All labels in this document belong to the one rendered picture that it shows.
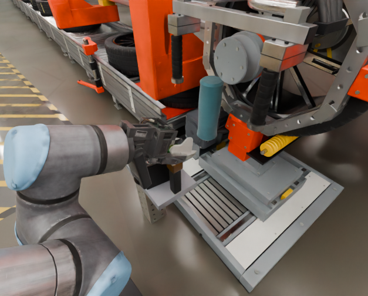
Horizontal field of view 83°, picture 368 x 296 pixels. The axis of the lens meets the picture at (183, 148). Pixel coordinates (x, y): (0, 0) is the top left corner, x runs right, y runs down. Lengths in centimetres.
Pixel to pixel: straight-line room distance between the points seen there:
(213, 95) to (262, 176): 56
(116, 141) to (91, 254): 17
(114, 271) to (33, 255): 10
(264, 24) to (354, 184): 139
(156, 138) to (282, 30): 32
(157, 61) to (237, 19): 56
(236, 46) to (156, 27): 48
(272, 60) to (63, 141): 40
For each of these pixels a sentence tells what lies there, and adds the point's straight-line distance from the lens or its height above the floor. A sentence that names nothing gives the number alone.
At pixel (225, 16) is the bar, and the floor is 97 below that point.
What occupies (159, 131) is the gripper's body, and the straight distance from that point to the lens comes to 42.
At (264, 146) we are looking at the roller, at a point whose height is 53.
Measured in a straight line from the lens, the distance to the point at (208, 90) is 79.
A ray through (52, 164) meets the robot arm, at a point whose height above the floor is 86.
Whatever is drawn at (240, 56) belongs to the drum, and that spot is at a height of 88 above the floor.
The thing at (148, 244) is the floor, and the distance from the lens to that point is 118.
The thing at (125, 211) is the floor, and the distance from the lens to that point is 129.
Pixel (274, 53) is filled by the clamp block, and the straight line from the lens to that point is 48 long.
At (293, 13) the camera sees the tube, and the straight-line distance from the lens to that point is 49.
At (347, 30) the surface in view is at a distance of 117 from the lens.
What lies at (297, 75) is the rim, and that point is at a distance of 84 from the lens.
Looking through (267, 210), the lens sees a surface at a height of 15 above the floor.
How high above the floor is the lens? 107
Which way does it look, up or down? 42 degrees down
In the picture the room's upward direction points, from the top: straight up
